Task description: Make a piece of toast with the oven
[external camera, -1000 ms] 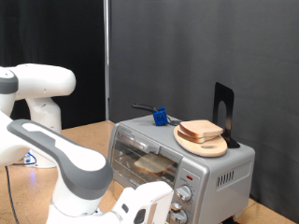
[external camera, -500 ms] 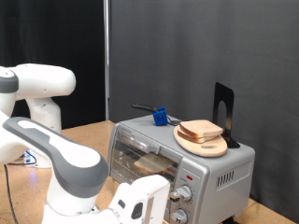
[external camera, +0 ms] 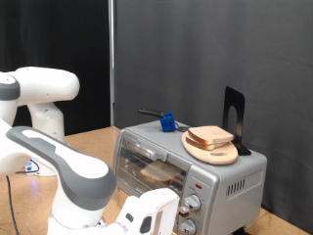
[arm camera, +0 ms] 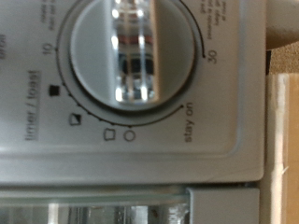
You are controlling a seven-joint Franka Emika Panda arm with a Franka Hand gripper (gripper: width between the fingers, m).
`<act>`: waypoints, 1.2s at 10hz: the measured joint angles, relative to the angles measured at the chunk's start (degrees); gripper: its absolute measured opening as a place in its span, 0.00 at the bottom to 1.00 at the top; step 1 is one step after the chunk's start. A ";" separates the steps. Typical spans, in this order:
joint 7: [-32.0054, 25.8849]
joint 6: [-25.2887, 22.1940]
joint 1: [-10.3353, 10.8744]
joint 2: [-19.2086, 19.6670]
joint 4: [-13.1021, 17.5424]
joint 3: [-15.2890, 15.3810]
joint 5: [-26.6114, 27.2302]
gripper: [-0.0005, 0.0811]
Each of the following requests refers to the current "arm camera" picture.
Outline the silver oven timer knob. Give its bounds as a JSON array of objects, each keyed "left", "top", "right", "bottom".
[{"left": 68, "top": 0, "right": 198, "bottom": 112}]

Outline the glass oven door with handle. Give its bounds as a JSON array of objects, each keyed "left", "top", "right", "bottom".
[{"left": 0, "top": 186, "right": 262, "bottom": 224}]

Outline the silver toaster oven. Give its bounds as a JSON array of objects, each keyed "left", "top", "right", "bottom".
[{"left": 0, "top": 0, "right": 299, "bottom": 188}]

